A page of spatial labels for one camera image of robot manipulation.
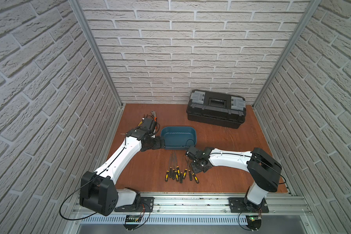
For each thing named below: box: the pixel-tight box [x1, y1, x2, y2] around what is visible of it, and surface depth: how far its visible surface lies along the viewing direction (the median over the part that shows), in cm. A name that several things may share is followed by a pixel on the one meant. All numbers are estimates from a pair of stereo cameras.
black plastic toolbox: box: [186, 89, 247, 130], surface depth 99 cm
